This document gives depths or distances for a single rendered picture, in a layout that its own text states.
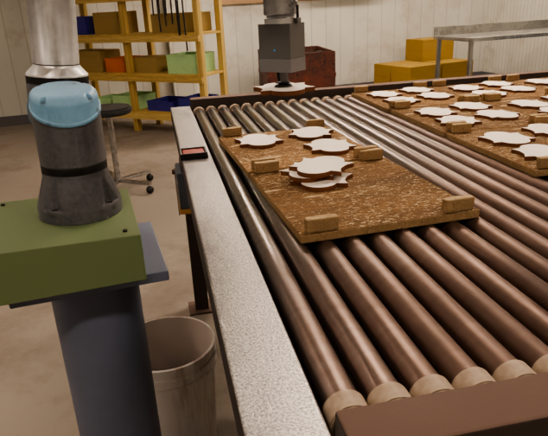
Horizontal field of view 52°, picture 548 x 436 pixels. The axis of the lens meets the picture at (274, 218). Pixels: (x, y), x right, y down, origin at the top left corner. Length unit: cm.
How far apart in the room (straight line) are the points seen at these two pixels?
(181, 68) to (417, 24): 421
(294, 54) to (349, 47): 734
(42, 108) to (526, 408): 83
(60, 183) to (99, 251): 15
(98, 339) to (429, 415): 73
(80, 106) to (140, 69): 556
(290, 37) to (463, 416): 91
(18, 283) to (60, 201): 16
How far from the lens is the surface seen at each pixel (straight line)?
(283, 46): 128
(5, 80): 785
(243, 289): 85
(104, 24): 683
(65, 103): 102
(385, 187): 122
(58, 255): 99
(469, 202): 110
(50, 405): 227
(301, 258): 93
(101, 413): 125
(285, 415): 61
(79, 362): 119
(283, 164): 140
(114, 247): 98
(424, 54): 848
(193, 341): 190
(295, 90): 126
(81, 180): 105
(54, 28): 116
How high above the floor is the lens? 131
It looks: 21 degrees down
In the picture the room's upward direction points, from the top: 3 degrees counter-clockwise
